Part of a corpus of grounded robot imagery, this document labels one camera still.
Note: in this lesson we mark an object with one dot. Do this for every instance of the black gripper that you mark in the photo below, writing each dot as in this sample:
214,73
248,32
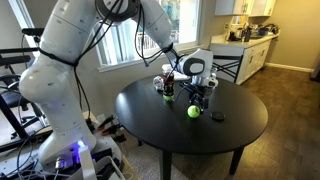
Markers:
200,87

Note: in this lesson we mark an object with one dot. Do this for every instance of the green tennis ball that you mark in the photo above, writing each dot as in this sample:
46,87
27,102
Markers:
193,112

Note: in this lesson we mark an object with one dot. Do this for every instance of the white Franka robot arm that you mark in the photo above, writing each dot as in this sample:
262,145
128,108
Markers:
63,83

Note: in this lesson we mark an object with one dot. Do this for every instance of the robot base mounting platform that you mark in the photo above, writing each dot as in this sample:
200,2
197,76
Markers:
110,150

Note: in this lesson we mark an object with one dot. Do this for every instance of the black round lid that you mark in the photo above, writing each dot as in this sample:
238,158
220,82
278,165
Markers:
218,116

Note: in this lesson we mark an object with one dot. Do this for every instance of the black round table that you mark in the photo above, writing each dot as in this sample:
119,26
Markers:
186,133

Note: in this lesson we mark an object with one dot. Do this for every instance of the clear round glass jar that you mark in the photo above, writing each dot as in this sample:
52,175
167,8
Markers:
158,82

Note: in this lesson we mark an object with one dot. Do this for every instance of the black cross-back chair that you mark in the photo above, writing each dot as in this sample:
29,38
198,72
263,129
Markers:
226,65

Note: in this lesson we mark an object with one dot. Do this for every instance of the white kitchen counter cabinet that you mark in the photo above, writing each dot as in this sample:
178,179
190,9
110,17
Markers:
253,55

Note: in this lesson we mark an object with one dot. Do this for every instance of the silver kettle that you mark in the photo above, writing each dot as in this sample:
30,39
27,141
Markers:
238,33

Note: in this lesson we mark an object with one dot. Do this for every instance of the black bottle on counter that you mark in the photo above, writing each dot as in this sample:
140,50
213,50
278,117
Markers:
247,34

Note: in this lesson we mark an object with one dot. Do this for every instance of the blue bowl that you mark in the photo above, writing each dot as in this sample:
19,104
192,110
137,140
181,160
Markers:
263,31

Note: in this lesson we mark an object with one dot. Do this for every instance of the black office chair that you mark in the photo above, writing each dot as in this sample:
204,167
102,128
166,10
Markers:
13,96

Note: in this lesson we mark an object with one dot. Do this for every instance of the black metal stand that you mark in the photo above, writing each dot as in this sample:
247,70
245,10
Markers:
11,120

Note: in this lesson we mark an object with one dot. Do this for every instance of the white wall cabinets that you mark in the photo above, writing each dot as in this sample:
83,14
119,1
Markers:
245,7

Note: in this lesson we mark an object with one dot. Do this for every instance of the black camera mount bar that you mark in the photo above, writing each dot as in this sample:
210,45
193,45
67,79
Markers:
31,31

